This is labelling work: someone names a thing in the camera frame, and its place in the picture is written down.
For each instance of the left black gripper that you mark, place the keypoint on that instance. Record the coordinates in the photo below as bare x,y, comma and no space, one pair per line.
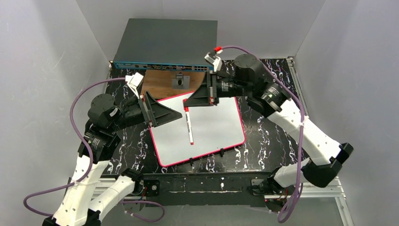
147,110

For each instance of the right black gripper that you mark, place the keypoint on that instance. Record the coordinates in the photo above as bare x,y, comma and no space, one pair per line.
212,89

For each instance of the red capped whiteboard marker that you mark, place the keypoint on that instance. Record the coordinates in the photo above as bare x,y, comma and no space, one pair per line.
186,109

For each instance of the pink framed whiteboard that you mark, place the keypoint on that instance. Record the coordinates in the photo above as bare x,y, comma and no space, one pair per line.
213,128

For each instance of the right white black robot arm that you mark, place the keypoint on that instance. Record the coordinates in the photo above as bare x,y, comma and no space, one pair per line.
265,96

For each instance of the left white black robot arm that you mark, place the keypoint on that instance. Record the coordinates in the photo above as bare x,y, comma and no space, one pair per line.
79,207

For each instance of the brown wooden board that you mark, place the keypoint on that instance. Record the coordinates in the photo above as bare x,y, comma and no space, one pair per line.
158,83

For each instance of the small grey metal bracket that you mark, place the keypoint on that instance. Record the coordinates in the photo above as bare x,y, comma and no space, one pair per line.
181,81

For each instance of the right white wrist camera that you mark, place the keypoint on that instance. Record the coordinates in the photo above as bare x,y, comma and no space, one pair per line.
213,59

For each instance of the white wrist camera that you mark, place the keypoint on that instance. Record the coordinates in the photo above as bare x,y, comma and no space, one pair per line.
213,59
133,82

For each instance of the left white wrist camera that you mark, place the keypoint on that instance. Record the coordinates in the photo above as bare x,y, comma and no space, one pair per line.
133,82

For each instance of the grey blue network switch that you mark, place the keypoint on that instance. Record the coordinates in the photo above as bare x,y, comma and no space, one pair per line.
166,44

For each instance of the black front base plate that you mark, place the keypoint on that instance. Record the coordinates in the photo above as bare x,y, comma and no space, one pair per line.
200,189

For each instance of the aluminium frame rail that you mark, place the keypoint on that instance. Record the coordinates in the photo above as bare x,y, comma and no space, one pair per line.
298,88

